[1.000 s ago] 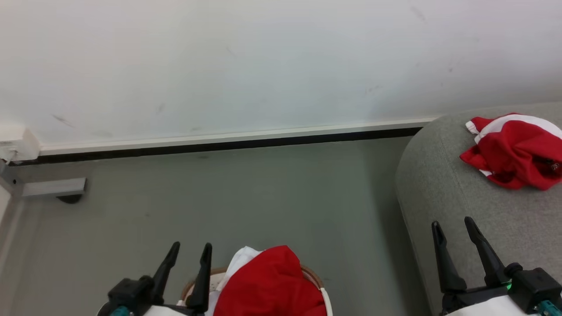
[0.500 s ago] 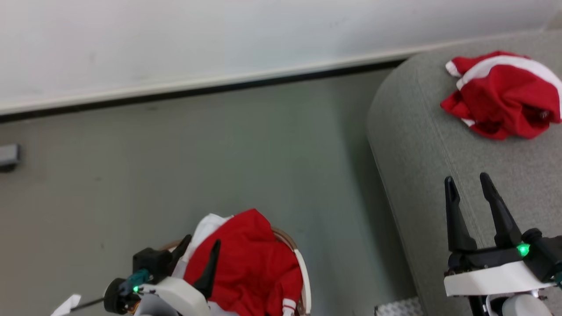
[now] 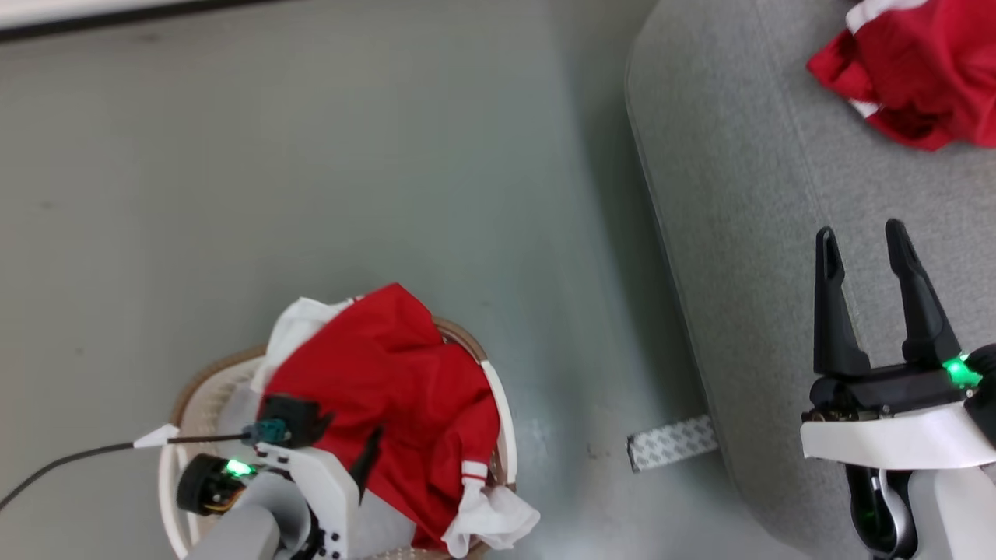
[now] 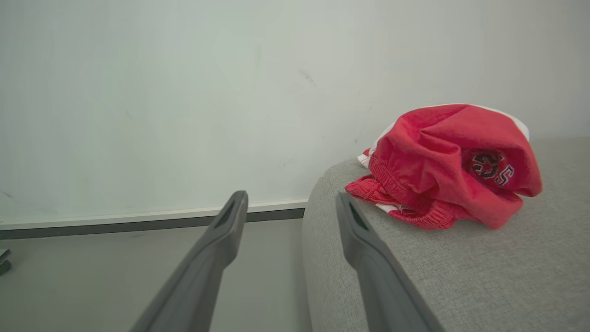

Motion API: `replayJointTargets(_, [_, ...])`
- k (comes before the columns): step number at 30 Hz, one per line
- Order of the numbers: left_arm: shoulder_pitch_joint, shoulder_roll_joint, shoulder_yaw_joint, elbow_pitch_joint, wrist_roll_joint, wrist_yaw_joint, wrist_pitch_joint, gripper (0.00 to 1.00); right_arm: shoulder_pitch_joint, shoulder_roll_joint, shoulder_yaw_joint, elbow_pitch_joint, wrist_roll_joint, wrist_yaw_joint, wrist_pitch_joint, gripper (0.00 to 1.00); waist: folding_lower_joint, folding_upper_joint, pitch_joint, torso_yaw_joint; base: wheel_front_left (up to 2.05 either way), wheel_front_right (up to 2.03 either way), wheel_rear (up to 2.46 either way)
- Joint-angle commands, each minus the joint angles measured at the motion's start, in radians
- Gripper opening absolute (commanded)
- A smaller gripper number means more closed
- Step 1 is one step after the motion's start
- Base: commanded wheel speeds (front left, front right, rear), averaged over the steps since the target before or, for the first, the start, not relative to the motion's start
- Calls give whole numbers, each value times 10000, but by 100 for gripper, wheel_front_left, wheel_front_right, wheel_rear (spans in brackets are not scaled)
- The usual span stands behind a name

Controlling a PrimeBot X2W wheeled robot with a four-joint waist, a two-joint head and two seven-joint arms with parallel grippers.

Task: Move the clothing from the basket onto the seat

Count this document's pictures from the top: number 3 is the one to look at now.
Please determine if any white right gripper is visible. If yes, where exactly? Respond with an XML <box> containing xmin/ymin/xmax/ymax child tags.
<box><xmin>800</xmin><ymin>219</ymin><xmax>996</xmax><ymax>470</ymax></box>

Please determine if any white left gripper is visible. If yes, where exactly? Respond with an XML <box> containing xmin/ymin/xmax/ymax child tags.
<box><xmin>176</xmin><ymin>425</ymin><xmax>384</xmax><ymax>560</ymax></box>

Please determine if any red and white garment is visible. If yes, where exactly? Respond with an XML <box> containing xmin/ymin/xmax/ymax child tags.
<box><xmin>249</xmin><ymin>282</ymin><xmax>541</xmax><ymax>559</ymax></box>
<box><xmin>806</xmin><ymin>0</ymin><xmax>996</xmax><ymax>152</ymax></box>

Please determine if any grey fabric sofa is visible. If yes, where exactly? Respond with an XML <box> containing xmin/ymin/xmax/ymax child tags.
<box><xmin>625</xmin><ymin>0</ymin><xmax>996</xmax><ymax>560</ymax></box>

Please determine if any round beige laundry basket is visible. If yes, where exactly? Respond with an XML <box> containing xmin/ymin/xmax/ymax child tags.
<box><xmin>158</xmin><ymin>315</ymin><xmax>519</xmax><ymax>560</ymax></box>

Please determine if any white patterned tape strip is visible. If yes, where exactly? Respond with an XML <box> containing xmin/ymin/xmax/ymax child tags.
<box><xmin>626</xmin><ymin>415</ymin><xmax>720</xmax><ymax>474</ymax></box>

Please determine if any black cable with white tag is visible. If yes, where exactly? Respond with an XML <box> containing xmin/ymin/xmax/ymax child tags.
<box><xmin>0</xmin><ymin>424</ymin><xmax>265</xmax><ymax>513</ymax></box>

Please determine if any white wall trim rail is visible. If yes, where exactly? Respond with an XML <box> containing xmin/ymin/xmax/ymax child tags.
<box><xmin>0</xmin><ymin>0</ymin><xmax>184</xmax><ymax>30</ymax></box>

